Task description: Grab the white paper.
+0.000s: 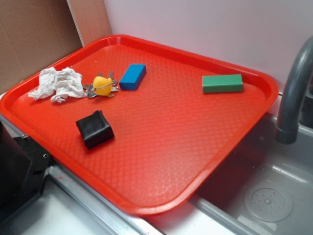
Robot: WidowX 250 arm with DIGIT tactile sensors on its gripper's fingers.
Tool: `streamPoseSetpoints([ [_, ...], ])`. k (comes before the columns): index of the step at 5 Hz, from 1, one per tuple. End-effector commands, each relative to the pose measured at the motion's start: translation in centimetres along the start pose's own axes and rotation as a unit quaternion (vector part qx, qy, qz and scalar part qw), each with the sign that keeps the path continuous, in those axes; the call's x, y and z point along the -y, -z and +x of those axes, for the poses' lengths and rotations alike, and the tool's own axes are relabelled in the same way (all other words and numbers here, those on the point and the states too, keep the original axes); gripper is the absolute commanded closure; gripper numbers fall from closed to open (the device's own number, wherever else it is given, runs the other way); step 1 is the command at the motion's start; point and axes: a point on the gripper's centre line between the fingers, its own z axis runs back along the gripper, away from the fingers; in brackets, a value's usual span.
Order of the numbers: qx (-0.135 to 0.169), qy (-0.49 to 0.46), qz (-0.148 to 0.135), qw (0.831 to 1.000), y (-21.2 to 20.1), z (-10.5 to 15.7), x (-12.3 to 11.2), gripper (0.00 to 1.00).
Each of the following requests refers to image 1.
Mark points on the round sink drain cover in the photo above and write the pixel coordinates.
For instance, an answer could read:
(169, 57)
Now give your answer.
(268, 202)

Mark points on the brown cardboard panel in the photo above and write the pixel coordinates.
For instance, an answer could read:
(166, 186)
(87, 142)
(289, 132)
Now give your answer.
(36, 33)

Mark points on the grey plastic sink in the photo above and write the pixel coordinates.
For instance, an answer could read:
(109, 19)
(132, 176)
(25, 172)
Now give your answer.
(260, 158)

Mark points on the green rectangular block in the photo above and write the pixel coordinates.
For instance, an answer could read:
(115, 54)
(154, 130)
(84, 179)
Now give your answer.
(222, 83)

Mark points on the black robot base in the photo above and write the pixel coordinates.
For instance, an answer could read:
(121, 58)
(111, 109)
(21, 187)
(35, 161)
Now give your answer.
(23, 169)

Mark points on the black folded wallet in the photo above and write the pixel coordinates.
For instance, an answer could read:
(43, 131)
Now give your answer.
(95, 129)

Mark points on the grey curved faucet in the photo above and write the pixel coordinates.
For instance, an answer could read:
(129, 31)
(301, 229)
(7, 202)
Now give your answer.
(296, 105)

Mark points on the red plastic tray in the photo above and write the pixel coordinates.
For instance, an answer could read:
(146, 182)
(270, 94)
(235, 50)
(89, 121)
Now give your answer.
(168, 135)

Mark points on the blue rectangular block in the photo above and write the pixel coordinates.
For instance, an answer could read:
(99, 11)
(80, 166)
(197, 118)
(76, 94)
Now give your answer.
(132, 77)

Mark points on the yellow rubber duck keychain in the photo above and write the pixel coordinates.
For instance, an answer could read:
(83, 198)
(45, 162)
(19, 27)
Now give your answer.
(102, 86)

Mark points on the silver keys bunch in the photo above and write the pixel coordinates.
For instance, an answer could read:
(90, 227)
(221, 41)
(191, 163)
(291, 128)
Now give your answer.
(89, 88)

